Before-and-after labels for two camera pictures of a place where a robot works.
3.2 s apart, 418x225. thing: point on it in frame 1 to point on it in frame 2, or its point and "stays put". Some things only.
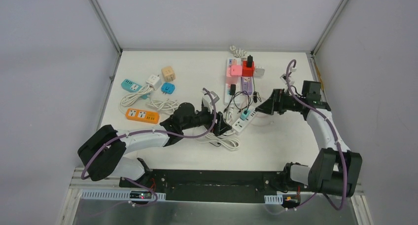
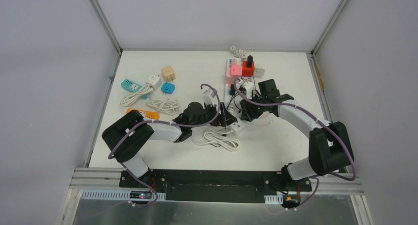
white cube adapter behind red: (259, 72) stays put
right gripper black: (274, 103) to (247, 113)
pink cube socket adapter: (236, 71) stays put
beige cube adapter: (168, 74) stays put
